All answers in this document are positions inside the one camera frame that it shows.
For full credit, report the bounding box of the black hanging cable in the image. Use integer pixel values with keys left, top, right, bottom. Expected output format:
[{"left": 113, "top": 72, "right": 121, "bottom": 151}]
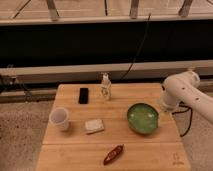
[{"left": 119, "top": 12, "right": 152, "bottom": 81}]

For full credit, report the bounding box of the black smartphone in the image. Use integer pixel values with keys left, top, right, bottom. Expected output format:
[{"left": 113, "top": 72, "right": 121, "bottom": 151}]
[{"left": 78, "top": 88, "right": 89, "bottom": 104}]

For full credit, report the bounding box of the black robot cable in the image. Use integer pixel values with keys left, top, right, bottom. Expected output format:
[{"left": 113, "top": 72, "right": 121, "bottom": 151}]
[{"left": 171, "top": 103, "right": 194, "bottom": 138}]

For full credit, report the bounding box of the green ceramic bowl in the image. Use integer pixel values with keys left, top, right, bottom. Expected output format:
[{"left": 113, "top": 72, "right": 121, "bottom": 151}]
[{"left": 127, "top": 103, "right": 159, "bottom": 135}]

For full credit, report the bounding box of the white plastic cup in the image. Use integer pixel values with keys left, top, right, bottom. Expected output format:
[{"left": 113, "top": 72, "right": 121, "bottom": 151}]
[{"left": 49, "top": 107, "right": 69, "bottom": 131}]

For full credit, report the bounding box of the white folded cloth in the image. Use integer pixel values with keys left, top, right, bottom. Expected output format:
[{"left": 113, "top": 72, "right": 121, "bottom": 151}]
[{"left": 85, "top": 119, "right": 104, "bottom": 134}]

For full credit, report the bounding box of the red chili pepper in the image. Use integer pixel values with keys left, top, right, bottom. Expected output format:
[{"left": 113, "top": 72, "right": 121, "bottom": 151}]
[{"left": 103, "top": 145, "right": 124, "bottom": 165}]

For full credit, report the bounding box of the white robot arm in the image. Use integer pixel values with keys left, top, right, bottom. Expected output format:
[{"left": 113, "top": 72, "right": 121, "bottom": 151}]
[{"left": 158, "top": 71, "right": 213, "bottom": 124}]

